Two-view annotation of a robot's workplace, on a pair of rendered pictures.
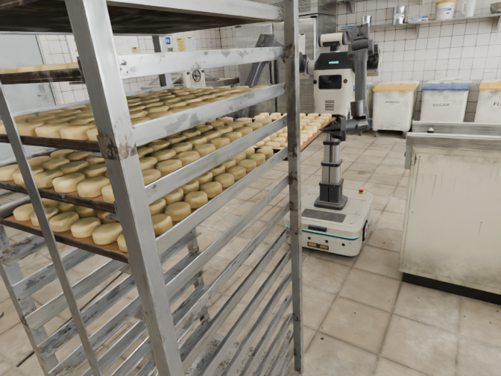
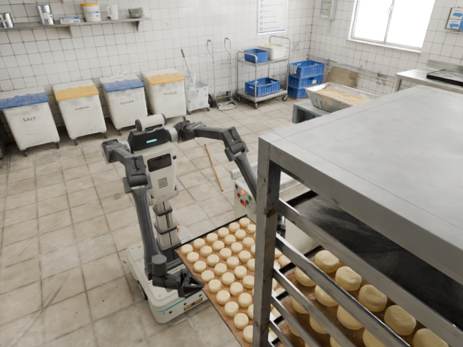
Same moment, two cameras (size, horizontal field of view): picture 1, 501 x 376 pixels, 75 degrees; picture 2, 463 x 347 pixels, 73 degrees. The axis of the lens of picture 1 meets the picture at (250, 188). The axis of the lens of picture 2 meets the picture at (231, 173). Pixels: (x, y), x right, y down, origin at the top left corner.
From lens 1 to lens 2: 1.42 m
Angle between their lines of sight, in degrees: 56
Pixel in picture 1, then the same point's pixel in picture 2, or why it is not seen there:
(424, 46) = (82, 45)
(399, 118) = (95, 122)
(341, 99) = (172, 173)
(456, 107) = (140, 102)
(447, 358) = not seen: hidden behind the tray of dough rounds
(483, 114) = (160, 103)
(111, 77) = not seen: outside the picture
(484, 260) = (300, 242)
